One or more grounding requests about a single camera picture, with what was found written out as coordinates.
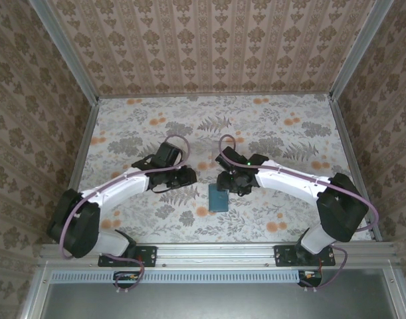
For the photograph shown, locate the teal card holder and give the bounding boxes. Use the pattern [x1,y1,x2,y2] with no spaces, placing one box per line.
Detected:
[208,183,231,213]

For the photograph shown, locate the black wiring connector box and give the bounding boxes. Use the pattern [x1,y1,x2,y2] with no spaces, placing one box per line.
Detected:
[113,270,141,289]
[297,269,324,288]

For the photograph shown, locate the grey metal panel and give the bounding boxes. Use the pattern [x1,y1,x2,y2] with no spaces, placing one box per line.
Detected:
[41,268,400,319]

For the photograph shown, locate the long aluminium base rail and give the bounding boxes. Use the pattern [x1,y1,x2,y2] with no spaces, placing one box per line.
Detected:
[39,241,399,267]

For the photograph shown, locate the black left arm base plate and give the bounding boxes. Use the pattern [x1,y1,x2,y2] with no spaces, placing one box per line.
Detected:
[98,245,158,268]

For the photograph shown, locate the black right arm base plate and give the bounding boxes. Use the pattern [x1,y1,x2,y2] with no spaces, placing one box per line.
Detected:
[274,245,336,268]

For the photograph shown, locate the aluminium side rail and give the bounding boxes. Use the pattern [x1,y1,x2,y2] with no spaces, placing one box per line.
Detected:
[329,98,383,243]
[52,98,101,245]

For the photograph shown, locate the grey slotted cable duct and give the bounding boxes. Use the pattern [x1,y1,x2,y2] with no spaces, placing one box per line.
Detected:
[51,269,305,284]

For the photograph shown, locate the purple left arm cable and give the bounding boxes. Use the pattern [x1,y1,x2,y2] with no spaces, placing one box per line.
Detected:
[58,134,191,295]

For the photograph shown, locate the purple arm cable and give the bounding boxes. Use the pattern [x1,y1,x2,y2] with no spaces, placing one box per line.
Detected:
[58,134,191,295]
[219,134,379,293]

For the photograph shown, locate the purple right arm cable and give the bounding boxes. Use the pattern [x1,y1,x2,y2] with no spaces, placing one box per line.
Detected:
[219,134,379,293]

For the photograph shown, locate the aluminium frame post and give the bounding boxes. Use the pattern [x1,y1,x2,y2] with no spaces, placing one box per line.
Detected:
[329,0,395,102]
[28,0,101,106]

